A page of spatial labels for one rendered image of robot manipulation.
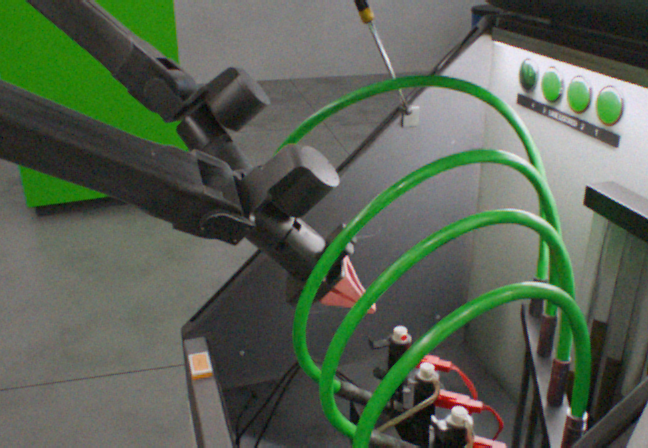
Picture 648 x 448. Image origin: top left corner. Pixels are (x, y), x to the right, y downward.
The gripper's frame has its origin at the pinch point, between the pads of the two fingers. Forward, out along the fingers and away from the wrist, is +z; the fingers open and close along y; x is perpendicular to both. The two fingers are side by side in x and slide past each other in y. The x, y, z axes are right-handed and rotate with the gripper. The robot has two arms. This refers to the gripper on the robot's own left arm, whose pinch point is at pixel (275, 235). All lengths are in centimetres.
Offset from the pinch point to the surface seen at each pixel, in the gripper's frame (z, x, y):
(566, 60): 4.1, -40.3, 17.0
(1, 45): -198, 172, 176
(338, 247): 7.7, -14.7, -16.2
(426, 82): -2.8, -27.8, 1.9
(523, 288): 20.1, -28.7, -20.9
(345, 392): 20.7, -2.6, -11.9
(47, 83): -176, 176, 194
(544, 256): 22.9, -24.0, 12.1
